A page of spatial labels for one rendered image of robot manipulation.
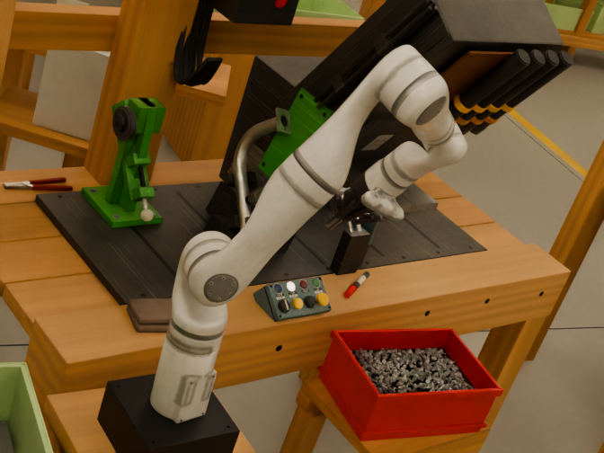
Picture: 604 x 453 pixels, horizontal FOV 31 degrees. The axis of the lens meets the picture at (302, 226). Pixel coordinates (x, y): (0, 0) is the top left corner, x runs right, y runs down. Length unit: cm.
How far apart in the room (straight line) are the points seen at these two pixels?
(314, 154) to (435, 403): 77
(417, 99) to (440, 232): 131
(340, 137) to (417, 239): 119
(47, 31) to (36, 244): 47
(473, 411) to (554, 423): 176
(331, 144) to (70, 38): 100
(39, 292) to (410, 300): 85
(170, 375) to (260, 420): 167
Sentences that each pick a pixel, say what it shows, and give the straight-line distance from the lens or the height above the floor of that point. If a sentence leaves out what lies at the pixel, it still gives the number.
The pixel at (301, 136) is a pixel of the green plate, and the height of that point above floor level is 119.
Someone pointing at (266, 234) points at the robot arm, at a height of 133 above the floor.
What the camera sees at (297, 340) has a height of 85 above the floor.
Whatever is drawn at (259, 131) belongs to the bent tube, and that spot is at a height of 115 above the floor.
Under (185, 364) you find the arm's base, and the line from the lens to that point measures 180.
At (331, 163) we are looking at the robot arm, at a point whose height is 146.
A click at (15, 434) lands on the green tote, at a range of 190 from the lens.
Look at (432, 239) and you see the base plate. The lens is 283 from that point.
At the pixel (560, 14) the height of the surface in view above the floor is 37.
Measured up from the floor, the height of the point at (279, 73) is 124.
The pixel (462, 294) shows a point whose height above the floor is 89.
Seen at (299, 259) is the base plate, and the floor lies 90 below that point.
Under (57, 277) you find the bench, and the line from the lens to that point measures 226.
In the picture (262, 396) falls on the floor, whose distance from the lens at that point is 357.
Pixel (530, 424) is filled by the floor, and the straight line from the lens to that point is 400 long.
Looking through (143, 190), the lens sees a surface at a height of 99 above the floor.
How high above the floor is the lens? 211
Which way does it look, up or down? 27 degrees down
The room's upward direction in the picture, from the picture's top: 19 degrees clockwise
